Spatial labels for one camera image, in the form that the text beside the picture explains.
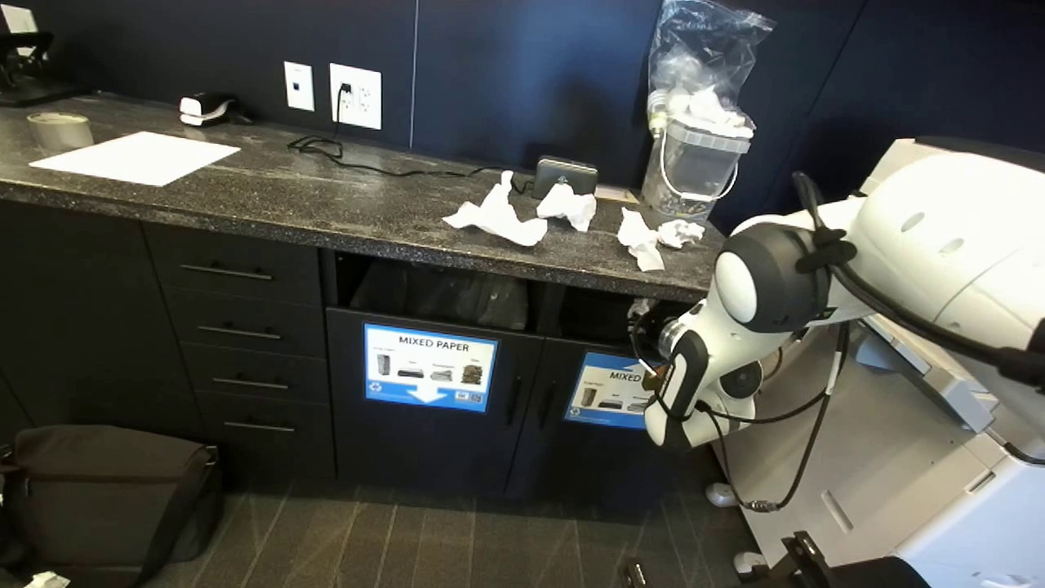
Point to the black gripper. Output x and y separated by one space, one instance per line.
643 332

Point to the small white tissue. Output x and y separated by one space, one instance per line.
678 234

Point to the robot arm white silver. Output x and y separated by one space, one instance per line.
944 244

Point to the black shoulder bag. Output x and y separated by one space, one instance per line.
109 504

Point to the right black bin door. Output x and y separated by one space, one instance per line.
571 462

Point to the black bin door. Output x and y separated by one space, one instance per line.
571 462
425 450

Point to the left black bin door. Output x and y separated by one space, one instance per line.
425 450

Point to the right mixed paper sign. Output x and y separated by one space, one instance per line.
609 392

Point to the mixed paper sign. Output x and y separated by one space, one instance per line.
609 392
428 367

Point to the long crumpled white tissue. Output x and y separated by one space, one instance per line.
637 239

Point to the upright crumpled white tissue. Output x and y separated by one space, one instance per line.
564 204

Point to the small dark grey box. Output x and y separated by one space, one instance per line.
583 178

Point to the large left crumpled tissue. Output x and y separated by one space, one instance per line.
498 216

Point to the left mixed paper sign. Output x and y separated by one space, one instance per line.
428 367

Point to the white power outlet plate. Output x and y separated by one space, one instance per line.
355 97

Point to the black drawer cabinet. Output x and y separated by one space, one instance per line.
252 336

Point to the white data socket plate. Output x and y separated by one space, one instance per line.
297 87

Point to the white sheet of paper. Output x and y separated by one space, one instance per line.
139 157

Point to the clear tape roll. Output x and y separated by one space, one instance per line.
59 133

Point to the black desk phone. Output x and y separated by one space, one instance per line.
23 54

